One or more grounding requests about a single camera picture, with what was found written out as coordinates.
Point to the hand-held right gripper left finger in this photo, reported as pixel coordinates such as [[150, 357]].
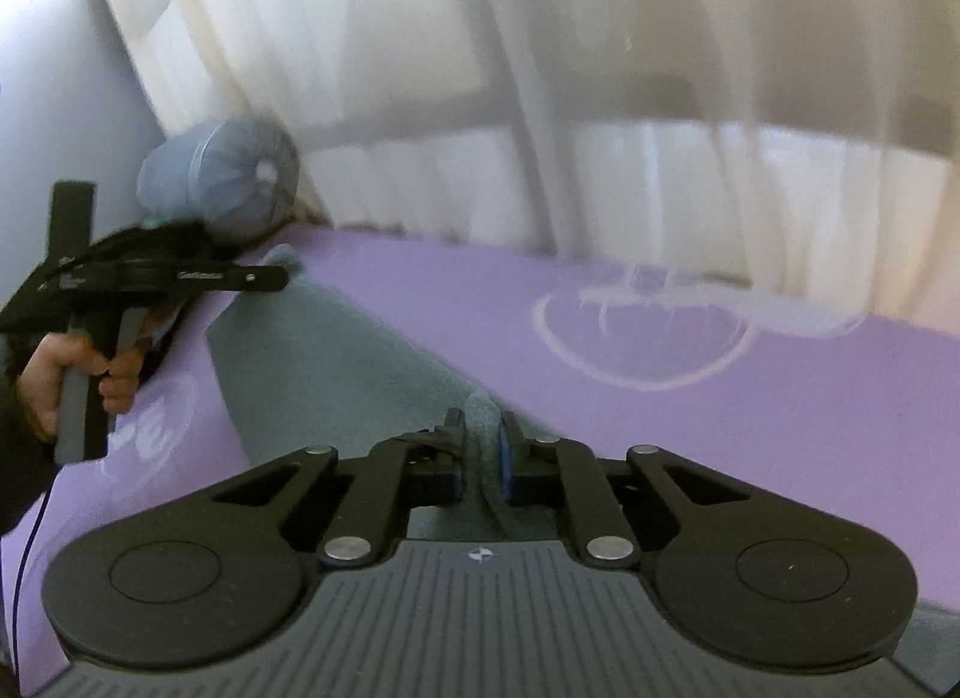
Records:
[[454, 477]]

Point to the person's left hand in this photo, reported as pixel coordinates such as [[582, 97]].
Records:
[[45, 368]]

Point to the purple printed bed sheet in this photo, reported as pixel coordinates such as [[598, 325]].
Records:
[[712, 428]]

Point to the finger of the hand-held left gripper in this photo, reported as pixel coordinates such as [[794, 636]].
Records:
[[240, 279]]

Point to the person's left forearm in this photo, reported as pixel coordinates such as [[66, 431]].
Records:
[[19, 465]]

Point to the grey fleece pants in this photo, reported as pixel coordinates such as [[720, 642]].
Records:
[[337, 360]]

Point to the sheer white curtain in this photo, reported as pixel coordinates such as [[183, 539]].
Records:
[[600, 68]]

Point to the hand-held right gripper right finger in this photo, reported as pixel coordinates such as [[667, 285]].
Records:
[[508, 477]]

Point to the grey round pillow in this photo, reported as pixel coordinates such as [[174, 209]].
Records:
[[217, 173]]

